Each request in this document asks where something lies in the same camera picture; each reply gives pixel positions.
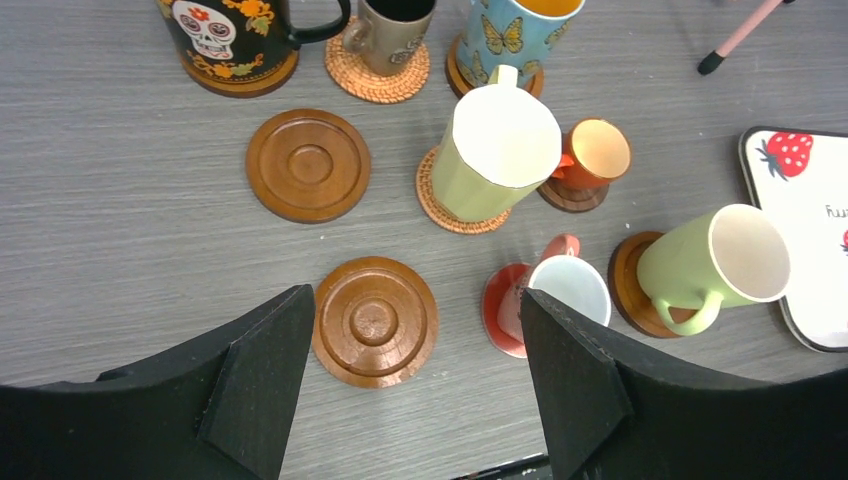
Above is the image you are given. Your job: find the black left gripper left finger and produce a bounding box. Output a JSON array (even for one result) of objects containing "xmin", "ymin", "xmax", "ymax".
[{"xmin": 1, "ymin": 284, "xmax": 316, "ymax": 479}]

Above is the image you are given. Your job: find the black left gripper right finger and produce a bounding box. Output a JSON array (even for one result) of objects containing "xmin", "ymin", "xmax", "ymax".
[{"xmin": 519, "ymin": 289, "xmax": 847, "ymax": 479}]

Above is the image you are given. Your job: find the small white cup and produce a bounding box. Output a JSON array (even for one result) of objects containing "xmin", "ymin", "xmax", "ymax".
[{"xmin": 523, "ymin": 234, "xmax": 612, "ymax": 326}]

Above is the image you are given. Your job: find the red apple paper coaster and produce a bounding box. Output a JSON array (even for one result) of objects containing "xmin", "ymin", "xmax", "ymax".
[{"xmin": 481, "ymin": 263, "xmax": 532, "ymax": 359}]

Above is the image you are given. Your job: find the brown ringed coaster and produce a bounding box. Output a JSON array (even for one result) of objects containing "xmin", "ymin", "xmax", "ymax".
[
  {"xmin": 445, "ymin": 35, "xmax": 545, "ymax": 99},
  {"xmin": 312, "ymin": 256, "xmax": 439, "ymax": 389},
  {"xmin": 178, "ymin": 50, "xmax": 300, "ymax": 98},
  {"xmin": 245, "ymin": 108, "xmax": 372, "ymax": 224},
  {"xmin": 608, "ymin": 229, "xmax": 703, "ymax": 338}
]

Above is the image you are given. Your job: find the cream green mug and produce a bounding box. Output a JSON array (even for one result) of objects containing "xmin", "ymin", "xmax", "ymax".
[{"xmin": 636, "ymin": 204, "xmax": 792, "ymax": 336}]

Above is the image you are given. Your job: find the dark walnut coaster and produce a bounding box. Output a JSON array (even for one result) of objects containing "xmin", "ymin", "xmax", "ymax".
[{"xmin": 537, "ymin": 178, "xmax": 609, "ymax": 213}]

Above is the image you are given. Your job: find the small orange cup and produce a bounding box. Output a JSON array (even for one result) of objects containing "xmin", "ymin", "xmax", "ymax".
[{"xmin": 551, "ymin": 118, "xmax": 632, "ymax": 190}]

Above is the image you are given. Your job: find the pale yellow green mug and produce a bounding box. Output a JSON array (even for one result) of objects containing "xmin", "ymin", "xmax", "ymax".
[{"xmin": 431, "ymin": 65, "xmax": 562, "ymax": 222}]

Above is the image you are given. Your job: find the woven rattan coaster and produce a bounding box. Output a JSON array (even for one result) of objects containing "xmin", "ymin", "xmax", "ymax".
[
  {"xmin": 415, "ymin": 146, "xmax": 511, "ymax": 235},
  {"xmin": 324, "ymin": 34, "xmax": 430, "ymax": 104}
]

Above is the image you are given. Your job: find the black floral mug red inside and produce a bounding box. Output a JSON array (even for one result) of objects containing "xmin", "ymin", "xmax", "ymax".
[{"xmin": 156, "ymin": 0, "xmax": 351, "ymax": 71}]

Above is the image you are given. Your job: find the blue butterfly plate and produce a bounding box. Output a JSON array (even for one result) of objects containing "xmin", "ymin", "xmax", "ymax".
[{"xmin": 455, "ymin": 0, "xmax": 585, "ymax": 88}]

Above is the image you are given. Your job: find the black small cup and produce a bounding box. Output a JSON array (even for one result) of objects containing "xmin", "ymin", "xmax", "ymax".
[{"xmin": 342, "ymin": 0, "xmax": 436, "ymax": 77}]

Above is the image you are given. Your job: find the white tray black rim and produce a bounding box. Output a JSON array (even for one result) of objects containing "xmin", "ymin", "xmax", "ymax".
[{"xmin": 738, "ymin": 126, "xmax": 847, "ymax": 353}]

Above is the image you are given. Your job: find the pink music stand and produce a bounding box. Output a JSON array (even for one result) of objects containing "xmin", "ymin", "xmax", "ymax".
[{"xmin": 696, "ymin": 0, "xmax": 794, "ymax": 76}]

